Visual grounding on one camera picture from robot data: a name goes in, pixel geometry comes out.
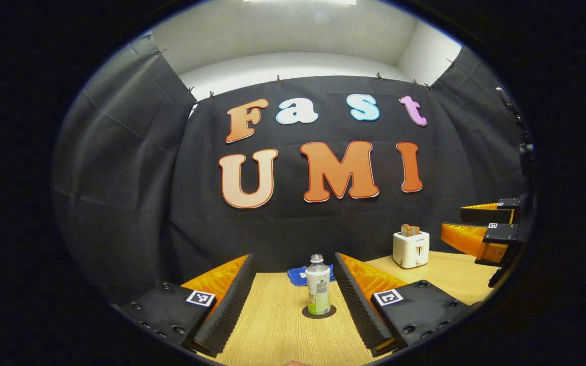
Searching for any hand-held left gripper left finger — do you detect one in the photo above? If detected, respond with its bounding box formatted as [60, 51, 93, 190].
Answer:
[120, 253, 256, 358]

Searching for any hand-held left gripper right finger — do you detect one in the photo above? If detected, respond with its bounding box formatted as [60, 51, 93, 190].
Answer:
[333, 252, 472, 358]

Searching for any dark round coaster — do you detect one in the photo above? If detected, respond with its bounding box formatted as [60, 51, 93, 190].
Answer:
[301, 304, 337, 320]

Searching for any clear water bottle green label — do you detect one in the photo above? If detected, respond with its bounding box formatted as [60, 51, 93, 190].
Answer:
[305, 254, 332, 316]

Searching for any white toaster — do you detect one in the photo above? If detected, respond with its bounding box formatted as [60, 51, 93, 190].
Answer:
[393, 231, 430, 269]

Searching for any blue folded towel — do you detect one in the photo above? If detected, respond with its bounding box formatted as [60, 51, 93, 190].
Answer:
[287, 264, 336, 287]

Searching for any black backdrop cloth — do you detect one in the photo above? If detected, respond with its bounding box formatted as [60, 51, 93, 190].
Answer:
[51, 35, 530, 306]

